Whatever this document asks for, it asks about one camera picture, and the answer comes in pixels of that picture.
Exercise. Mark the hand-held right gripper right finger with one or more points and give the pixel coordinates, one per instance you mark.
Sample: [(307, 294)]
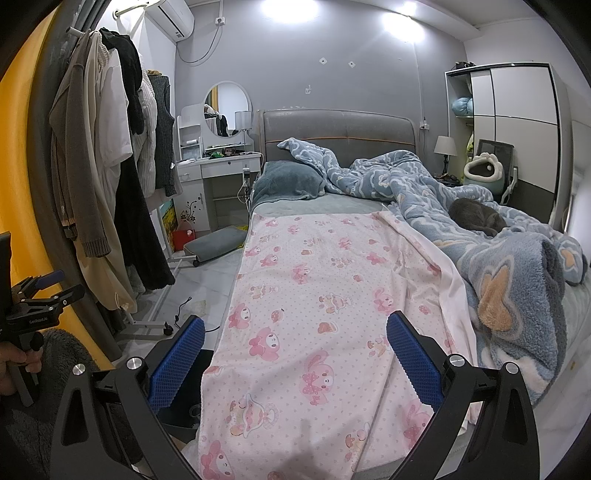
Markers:
[(413, 364)]

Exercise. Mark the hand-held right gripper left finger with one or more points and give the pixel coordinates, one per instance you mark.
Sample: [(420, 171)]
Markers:
[(178, 364)]

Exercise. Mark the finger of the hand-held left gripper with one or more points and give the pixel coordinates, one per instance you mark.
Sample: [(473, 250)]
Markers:
[(46, 309), (48, 278)]

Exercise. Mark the person's left hand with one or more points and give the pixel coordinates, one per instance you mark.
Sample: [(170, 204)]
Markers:
[(7, 374)]

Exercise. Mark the white clothes rack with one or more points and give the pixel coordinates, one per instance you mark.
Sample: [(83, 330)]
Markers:
[(147, 323)]

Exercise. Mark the beige garment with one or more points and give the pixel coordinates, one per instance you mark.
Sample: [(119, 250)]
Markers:
[(104, 267)]

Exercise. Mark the black coat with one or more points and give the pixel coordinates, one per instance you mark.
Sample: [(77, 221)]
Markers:
[(138, 240)]

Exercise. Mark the yellow curtain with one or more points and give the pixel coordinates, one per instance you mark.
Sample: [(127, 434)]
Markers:
[(18, 161)]

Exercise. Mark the brown knit cardigan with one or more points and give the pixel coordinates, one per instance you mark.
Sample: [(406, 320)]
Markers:
[(76, 161)]

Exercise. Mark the grey floor cushion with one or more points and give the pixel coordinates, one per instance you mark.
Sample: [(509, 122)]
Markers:
[(214, 244)]

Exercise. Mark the red bag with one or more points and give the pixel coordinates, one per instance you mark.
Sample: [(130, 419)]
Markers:
[(182, 237)]

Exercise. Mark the yellow framed picture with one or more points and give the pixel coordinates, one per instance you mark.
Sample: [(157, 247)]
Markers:
[(168, 224)]

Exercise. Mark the pink printed blanket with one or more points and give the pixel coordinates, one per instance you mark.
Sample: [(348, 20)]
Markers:
[(300, 277)]

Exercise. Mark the dark grey cat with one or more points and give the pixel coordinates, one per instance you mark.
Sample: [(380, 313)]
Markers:
[(475, 217)]

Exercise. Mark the white shirt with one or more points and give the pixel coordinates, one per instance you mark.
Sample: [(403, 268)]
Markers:
[(115, 115)]

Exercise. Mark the white striped cardigan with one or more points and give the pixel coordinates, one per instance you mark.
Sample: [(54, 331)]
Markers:
[(147, 129)]

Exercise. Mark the blue patterned fleece duvet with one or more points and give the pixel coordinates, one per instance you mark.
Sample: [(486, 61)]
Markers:
[(392, 180)]

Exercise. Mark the grey knit vest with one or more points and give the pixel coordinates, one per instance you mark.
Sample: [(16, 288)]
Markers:
[(164, 129)]

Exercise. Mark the white vanity desk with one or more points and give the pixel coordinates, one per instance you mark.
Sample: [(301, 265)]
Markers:
[(217, 168)]

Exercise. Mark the grey-blue pillow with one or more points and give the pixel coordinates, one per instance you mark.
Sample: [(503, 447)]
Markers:
[(286, 182)]

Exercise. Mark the bedside table lamp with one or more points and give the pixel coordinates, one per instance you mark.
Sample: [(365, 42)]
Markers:
[(445, 145)]

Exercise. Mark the black chair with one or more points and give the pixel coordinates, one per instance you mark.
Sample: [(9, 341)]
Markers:
[(501, 147)]

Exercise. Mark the grey upholstered bed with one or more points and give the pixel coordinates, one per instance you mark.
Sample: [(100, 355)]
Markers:
[(337, 134)]

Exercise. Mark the small white vanity lamp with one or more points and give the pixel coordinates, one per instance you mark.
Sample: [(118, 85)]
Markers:
[(243, 121)]

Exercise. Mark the oval vanity mirror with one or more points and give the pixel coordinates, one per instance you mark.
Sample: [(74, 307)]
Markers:
[(231, 99)]

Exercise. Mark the white and grey wardrobe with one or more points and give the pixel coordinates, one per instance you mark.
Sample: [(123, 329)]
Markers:
[(521, 101)]

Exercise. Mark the white air conditioner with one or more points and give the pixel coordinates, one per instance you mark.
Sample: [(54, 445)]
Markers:
[(173, 16)]

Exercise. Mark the ceiling light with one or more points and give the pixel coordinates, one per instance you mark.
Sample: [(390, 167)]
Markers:
[(279, 8), (404, 22)]

